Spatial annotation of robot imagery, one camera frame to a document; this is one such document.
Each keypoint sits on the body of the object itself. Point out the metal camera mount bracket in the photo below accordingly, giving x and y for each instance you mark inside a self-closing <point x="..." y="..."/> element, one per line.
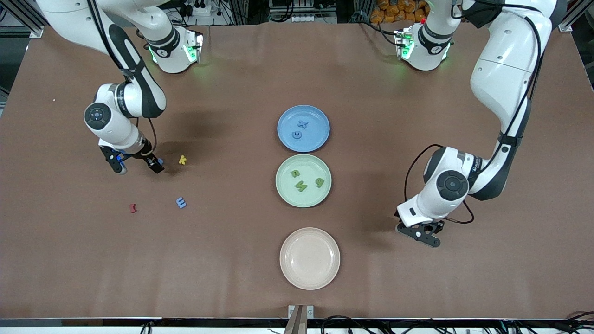
<point x="300" y="320"/>

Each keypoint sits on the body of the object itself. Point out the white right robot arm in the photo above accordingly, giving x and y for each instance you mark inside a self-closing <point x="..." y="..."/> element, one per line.
<point x="116" y="127"/>

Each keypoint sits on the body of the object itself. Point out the white power strip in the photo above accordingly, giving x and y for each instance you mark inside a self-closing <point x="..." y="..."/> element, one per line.
<point x="200" y="7"/>

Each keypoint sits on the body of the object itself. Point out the green plate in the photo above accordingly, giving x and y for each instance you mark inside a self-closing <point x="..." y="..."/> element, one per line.
<point x="290" y="195"/>

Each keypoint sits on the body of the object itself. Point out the white socket strip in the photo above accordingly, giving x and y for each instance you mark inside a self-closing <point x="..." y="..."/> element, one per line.
<point x="301" y="19"/>

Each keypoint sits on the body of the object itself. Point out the brown table cover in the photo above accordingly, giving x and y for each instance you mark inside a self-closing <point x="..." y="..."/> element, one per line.
<point x="232" y="278"/>

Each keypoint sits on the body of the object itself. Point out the blue letter G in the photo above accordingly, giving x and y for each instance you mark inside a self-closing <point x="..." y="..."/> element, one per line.
<point x="294" y="137"/>

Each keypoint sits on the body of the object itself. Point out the green letter N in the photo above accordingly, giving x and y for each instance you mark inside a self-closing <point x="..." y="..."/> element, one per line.
<point x="301" y="186"/>

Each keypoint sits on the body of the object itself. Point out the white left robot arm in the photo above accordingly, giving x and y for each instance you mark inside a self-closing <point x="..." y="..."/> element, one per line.
<point x="506" y="69"/>

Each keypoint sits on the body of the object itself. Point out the blue plate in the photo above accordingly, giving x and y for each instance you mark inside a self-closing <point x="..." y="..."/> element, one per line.
<point x="315" y="139"/>

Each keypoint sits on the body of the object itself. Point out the bag of oranges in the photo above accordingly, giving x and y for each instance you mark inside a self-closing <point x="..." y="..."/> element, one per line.
<point x="399" y="9"/>

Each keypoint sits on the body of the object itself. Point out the aluminium frame post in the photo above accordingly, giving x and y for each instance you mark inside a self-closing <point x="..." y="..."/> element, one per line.
<point x="32" y="30"/>
<point x="573" y="21"/>

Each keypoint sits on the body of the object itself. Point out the green letter g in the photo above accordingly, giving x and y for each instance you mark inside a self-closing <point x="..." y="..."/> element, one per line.
<point x="319" y="184"/>

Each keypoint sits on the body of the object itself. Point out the beige plate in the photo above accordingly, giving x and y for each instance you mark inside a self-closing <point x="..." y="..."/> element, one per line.
<point x="309" y="258"/>

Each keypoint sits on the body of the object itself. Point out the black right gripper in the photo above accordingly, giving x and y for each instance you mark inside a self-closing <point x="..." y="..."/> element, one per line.
<point x="147" y="156"/>

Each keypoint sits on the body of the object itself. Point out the blue letter X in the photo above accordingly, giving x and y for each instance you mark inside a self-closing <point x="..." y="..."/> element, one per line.
<point x="302" y="124"/>

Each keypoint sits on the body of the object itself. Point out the blue letter E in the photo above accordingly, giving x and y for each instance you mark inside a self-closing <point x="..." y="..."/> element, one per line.
<point x="181" y="202"/>

